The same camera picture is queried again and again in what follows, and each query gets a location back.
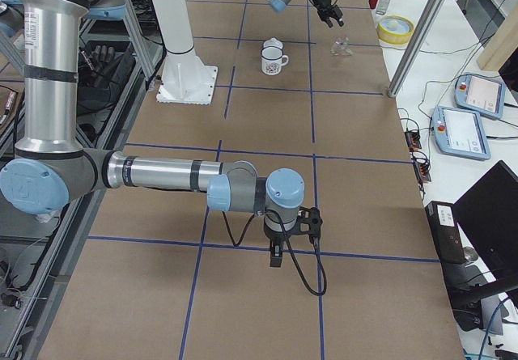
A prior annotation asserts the black computer box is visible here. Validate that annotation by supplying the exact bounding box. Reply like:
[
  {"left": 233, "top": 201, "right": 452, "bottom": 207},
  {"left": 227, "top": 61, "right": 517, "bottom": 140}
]
[{"left": 425, "top": 201, "right": 468, "bottom": 265}]

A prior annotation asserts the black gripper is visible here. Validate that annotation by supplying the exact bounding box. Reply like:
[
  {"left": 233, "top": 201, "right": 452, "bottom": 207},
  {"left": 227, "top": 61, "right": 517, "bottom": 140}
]
[
  {"left": 312, "top": 0, "right": 345, "bottom": 28},
  {"left": 265, "top": 226, "right": 286, "bottom": 268}
]

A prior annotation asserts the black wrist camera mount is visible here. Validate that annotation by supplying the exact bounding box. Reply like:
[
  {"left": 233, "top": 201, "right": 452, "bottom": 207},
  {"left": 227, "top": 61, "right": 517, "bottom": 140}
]
[{"left": 291, "top": 206, "right": 323, "bottom": 247}]

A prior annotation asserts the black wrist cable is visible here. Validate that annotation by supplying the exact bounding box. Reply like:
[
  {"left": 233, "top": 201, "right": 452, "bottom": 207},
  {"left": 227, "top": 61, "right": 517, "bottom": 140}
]
[{"left": 222, "top": 208, "right": 328, "bottom": 297}]

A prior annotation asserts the yellow tape roll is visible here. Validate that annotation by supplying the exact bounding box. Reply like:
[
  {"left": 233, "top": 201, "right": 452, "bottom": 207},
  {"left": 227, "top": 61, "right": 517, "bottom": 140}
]
[{"left": 376, "top": 15, "right": 414, "bottom": 45}]

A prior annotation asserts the aluminium frame post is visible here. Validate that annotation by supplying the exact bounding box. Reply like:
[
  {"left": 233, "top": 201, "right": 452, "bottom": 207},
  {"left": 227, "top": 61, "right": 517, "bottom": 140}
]
[{"left": 388, "top": 0, "right": 444, "bottom": 98}]

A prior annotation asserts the far teach pendant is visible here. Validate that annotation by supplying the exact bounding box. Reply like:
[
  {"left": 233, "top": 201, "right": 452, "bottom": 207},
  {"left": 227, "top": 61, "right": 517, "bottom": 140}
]
[{"left": 454, "top": 73, "right": 505, "bottom": 120}]

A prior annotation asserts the white enamel mug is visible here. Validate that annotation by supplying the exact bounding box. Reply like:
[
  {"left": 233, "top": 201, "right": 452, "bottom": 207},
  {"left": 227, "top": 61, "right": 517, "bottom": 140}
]
[{"left": 261, "top": 46, "right": 289, "bottom": 76}]

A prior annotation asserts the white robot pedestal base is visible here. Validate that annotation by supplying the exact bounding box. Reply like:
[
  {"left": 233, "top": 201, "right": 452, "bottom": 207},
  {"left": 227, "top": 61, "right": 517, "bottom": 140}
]
[{"left": 152, "top": 0, "right": 218, "bottom": 105}]

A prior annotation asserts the orange connector block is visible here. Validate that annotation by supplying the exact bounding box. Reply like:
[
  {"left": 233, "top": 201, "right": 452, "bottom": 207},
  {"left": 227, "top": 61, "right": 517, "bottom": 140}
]
[
  {"left": 405, "top": 130, "right": 422, "bottom": 150},
  {"left": 414, "top": 159, "right": 431, "bottom": 183}
]

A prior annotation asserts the black monitor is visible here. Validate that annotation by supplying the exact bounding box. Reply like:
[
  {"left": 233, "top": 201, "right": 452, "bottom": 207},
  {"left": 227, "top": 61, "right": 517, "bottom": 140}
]
[{"left": 453, "top": 160, "right": 517, "bottom": 278}]

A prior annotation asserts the teach pendant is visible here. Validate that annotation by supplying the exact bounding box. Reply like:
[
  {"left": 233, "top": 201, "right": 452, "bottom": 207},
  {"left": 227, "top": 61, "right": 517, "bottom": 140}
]
[
  {"left": 431, "top": 106, "right": 491, "bottom": 160},
  {"left": 454, "top": 73, "right": 505, "bottom": 120}
]

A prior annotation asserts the near teach pendant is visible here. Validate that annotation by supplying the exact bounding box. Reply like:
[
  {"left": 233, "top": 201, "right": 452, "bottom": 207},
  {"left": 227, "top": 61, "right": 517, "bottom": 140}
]
[{"left": 431, "top": 106, "right": 491, "bottom": 160}]

